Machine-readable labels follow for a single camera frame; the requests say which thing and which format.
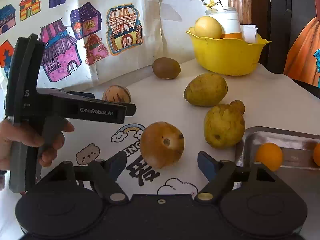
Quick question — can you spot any green pear front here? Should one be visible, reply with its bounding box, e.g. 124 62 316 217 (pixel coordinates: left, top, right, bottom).
204 100 245 149

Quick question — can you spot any green pear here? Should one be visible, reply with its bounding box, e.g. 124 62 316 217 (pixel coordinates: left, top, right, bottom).
204 100 245 149
183 73 228 107

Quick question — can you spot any small orange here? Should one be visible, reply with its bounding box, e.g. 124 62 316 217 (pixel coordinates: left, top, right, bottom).
254 142 283 171
312 143 320 166

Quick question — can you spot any brownish round pear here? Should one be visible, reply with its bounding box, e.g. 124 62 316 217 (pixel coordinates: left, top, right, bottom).
140 121 184 169

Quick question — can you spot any striped pepino melon back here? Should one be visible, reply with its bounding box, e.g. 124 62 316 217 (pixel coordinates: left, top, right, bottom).
102 85 131 103

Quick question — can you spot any green pear back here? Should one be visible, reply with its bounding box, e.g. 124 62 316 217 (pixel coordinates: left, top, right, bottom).
183 73 228 107

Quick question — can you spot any brown kiwi fruit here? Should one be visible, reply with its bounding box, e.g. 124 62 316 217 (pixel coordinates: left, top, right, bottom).
152 57 181 80

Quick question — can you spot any person's left hand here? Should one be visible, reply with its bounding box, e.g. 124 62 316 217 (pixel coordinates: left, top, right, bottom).
0 116 75 172

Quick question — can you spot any white printed table mat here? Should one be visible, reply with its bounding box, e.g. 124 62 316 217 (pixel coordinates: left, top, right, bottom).
0 57 320 240

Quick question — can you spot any metal baking tray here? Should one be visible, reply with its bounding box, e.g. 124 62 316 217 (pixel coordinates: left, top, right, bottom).
235 126 320 239

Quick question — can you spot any houses drawing paper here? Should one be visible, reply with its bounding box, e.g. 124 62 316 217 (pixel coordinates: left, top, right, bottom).
1 0 163 89

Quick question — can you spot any yellow plastic bowl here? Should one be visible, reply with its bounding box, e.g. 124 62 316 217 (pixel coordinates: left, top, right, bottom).
186 31 271 76

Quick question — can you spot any girl in orange dress painting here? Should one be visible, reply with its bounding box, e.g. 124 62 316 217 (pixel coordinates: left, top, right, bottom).
283 16 320 88

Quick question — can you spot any white folded paper in bowl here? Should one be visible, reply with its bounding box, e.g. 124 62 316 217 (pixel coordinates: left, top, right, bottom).
240 24 258 43

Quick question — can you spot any yellow apple in bowl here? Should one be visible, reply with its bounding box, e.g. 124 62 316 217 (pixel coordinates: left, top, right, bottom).
194 16 222 39

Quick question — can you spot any white jar with flowers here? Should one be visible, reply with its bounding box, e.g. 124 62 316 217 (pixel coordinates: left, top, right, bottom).
200 0 243 40

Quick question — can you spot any brown wooden door frame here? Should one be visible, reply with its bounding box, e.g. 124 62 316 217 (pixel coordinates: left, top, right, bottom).
226 0 271 66

